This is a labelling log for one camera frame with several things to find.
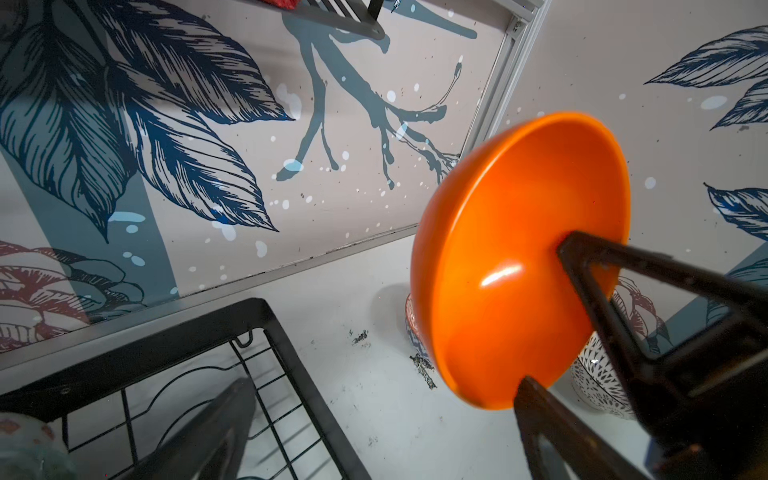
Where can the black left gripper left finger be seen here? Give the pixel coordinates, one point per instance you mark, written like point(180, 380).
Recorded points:
point(211, 445)

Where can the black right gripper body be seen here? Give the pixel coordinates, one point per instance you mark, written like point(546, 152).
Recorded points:
point(705, 404)

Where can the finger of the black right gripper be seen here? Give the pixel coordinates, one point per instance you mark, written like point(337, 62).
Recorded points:
point(626, 319)

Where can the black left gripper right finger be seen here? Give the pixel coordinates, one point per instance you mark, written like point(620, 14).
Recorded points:
point(558, 445)

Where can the plain orange bowl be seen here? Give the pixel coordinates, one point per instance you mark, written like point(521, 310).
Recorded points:
point(493, 303)

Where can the green patterned ceramic bowl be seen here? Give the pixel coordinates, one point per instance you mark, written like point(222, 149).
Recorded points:
point(31, 449)

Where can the orange patterned ceramic bowl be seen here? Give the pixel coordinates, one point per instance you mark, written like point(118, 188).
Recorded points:
point(412, 329)

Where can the black two-tier dish rack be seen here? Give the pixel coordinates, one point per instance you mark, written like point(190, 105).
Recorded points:
point(117, 408)

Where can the white red dotted bowl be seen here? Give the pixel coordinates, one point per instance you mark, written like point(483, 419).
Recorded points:
point(596, 383)

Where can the black wall-mounted wire basket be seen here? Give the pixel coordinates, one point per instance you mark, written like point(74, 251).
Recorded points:
point(351, 16)

